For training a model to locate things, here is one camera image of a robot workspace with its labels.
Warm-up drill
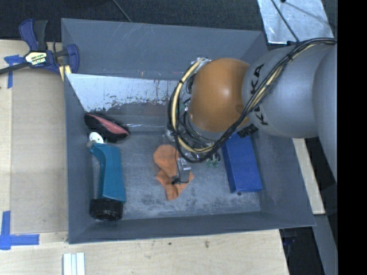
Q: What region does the orange cloth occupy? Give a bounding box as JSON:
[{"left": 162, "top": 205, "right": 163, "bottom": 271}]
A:
[{"left": 153, "top": 144, "right": 196, "bottom": 202}]

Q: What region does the blue flat box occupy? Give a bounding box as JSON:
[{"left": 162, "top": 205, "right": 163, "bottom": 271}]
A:
[{"left": 220, "top": 131, "right": 264, "bottom": 194}]

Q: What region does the grey metal bin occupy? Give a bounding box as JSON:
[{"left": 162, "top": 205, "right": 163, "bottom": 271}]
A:
[{"left": 60, "top": 18, "right": 318, "bottom": 245}]

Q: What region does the black and red brush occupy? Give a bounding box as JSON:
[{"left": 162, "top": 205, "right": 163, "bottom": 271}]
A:
[{"left": 83, "top": 112, "right": 131, "bottom": 143}]

